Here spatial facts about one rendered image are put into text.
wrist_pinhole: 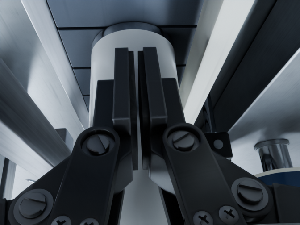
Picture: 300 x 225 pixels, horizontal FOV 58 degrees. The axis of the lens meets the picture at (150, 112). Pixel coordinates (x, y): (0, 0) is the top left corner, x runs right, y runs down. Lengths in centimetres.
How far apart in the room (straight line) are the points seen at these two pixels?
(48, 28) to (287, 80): 18
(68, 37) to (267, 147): 30
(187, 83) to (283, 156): 26
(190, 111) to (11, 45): 17
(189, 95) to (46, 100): 22
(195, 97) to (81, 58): 8
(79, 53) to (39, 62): 11
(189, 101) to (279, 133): 23
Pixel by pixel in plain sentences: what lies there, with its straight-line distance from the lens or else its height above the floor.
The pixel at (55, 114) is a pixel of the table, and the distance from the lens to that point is 38.
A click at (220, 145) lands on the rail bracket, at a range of 29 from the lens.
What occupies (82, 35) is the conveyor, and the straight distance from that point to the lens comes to 17.
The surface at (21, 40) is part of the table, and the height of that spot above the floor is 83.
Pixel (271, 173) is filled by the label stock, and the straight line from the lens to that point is 39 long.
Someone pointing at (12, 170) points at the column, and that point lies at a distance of 31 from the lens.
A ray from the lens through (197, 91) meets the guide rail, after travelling 15.
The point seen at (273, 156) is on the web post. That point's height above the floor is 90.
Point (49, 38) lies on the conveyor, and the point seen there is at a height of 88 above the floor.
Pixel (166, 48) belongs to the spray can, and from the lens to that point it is 15.
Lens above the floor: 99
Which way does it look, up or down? 25 degrees down
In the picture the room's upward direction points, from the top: 176 degrees clockwise
